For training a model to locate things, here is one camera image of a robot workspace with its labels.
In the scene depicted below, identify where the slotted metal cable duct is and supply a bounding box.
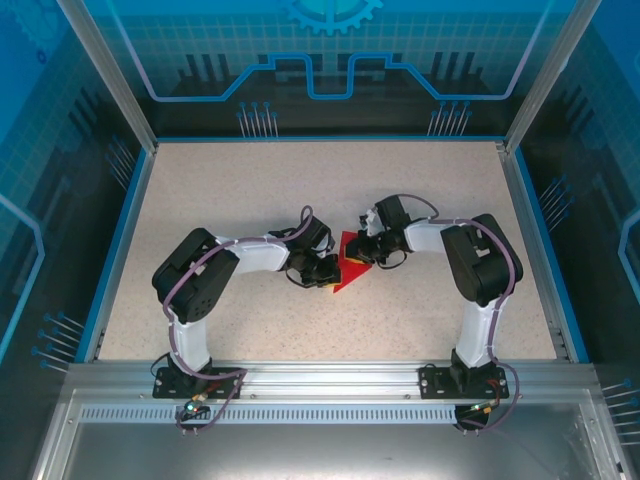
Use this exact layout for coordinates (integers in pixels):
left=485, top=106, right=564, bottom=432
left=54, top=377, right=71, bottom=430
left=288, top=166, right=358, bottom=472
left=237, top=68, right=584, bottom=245
left=79, top=405, right=459, bottom=424

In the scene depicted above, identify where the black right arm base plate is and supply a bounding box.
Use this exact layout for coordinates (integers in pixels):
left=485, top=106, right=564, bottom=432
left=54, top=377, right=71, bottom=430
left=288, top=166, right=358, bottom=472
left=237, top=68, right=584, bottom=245
left=418, top=364, right=511, bottom=400

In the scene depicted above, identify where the aluminium mounting rail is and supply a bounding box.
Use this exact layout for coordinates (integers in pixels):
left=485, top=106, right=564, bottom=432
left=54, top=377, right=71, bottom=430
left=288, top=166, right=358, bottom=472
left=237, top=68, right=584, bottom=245
left=67, top=360, right=596, bottom=397

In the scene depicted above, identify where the metal tray plate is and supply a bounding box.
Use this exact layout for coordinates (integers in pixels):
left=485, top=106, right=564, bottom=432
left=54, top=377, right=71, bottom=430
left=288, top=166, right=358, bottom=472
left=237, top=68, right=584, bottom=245
left=29, top=387, right=634, bottom=480

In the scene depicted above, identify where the aluminium enclosure post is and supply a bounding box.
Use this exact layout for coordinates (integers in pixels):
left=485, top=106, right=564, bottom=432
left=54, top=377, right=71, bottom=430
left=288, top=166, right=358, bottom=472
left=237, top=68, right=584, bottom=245
left=55, top=0, right=160, bottom=154
left=503, top=0, right=605, bottom=154

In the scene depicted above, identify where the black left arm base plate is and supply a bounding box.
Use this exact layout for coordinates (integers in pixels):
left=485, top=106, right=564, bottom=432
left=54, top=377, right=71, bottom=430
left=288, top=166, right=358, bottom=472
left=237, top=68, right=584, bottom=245
left=152, top=367, right=245, bottom=400

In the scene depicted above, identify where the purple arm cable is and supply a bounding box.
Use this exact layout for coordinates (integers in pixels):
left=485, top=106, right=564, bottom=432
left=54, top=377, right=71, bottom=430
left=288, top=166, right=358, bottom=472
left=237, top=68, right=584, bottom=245
left=163, top=204, right=317, bottom=436
left=399, top=193, right=524, bottom=432

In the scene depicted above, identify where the red square paper sheet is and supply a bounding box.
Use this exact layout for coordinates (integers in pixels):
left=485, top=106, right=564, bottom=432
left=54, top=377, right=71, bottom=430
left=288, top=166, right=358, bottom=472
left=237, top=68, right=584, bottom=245
left=333, top=229, right=374, bottom=294

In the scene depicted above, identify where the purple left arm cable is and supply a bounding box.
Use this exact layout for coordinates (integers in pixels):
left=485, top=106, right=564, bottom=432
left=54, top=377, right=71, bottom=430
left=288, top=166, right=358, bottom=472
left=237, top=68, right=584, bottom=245
left=163, top=204, right=317, bottom=436

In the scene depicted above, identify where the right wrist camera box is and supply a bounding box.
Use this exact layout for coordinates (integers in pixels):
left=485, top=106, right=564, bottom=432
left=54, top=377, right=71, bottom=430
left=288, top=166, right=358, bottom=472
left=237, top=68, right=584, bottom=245
left=357, top=207, right=382, bottom=236

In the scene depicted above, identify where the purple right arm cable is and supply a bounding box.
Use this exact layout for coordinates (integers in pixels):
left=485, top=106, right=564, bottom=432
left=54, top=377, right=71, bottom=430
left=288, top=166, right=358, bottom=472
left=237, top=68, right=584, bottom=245
left=399, top=193, right=524, bottom=432

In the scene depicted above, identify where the cable connector with green light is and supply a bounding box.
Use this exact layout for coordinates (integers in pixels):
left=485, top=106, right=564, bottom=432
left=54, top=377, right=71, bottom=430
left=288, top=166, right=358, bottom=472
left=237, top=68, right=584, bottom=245
left=182, top=394, right=209, bottom=419
left=467, top=399, right=501, bottom=419

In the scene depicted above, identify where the blue back frame rail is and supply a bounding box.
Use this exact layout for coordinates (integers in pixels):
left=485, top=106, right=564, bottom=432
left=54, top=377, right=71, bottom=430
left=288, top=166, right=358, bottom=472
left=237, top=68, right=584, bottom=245
left=155, top=133, right=507, bottom=146

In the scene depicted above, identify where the blue-edged side frame rail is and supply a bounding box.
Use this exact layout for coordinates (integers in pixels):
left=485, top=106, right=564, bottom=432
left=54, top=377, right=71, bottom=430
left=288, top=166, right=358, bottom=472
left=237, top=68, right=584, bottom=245
left=498, top=141, right=592, bottom=365
left=74, top=144, right=160, bottom=364

